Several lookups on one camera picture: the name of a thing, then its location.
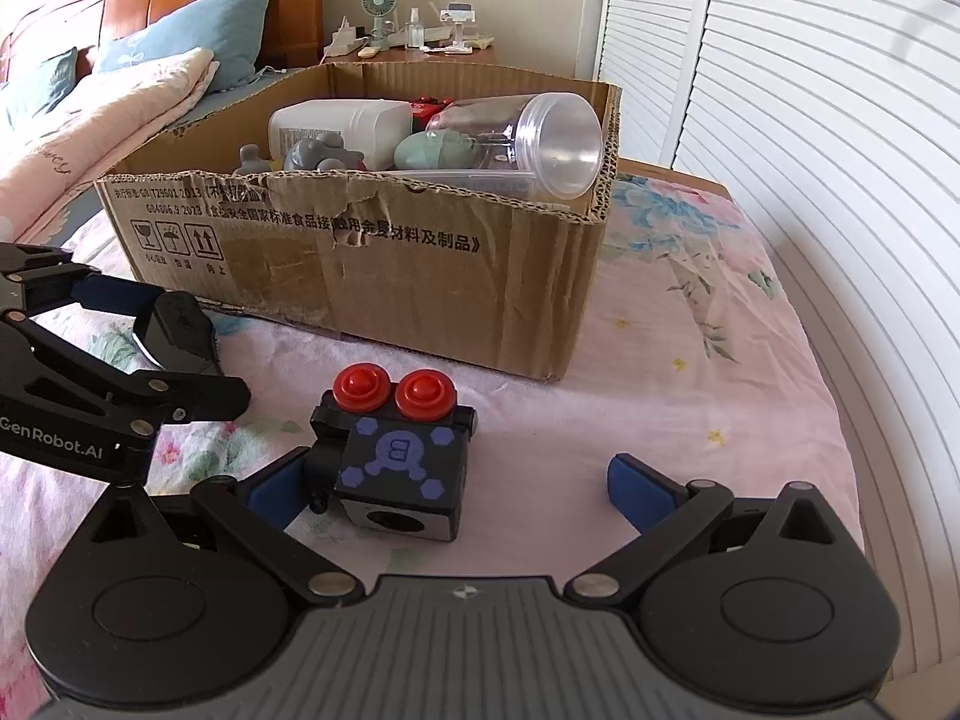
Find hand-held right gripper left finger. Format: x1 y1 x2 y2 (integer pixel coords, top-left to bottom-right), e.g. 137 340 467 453
90 446 361 605

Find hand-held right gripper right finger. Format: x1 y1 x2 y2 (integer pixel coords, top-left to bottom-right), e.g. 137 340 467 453
566 452 860 605

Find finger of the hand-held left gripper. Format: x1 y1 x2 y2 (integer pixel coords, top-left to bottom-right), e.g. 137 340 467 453
0 307 252 430
0 240 162 323

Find black oval case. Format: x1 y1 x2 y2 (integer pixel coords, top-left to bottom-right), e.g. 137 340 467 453
131 289 222 376

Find black cube toy red buttons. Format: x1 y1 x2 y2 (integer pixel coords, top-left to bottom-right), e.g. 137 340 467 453
304 364 479 543

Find brown cardboard box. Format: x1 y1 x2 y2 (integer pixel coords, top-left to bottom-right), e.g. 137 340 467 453
95 60 623 383

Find grey plush toy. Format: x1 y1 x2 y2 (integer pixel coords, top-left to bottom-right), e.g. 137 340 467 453
238 131 368 173

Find white frosted plastic bottle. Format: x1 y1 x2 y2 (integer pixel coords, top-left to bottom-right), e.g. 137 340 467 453
268 100 413 166

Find mint green egg-shaped object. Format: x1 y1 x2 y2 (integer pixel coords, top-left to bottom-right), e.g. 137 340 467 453
394 129 481 171

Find clear plastic jar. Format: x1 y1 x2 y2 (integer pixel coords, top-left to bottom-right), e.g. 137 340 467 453
427 92 605 200

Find pink floral blanket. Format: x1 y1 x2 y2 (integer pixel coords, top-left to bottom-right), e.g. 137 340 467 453
0 157 863 616

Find pink quilt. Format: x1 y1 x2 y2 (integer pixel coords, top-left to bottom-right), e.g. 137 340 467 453
0 47 218 241

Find teal pillow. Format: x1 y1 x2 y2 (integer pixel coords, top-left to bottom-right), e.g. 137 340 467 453
0 46 80 140

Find blue pillow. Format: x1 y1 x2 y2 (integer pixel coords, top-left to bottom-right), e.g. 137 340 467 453
90 0 277 95

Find white power strip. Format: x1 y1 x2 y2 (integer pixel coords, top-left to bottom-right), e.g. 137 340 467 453
330 15 368 57

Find white louvered door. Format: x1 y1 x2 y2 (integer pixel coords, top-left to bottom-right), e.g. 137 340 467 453
671 0 960 556
596 0 717 173

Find small green desk fan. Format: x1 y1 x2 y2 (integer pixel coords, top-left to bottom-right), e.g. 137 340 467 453
362 0 396 50

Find wooden nightstand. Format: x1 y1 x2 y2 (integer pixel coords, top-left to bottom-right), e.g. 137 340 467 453
322 41 500 70

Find white phone stand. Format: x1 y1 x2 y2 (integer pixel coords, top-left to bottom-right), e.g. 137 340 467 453
439 1 479 53

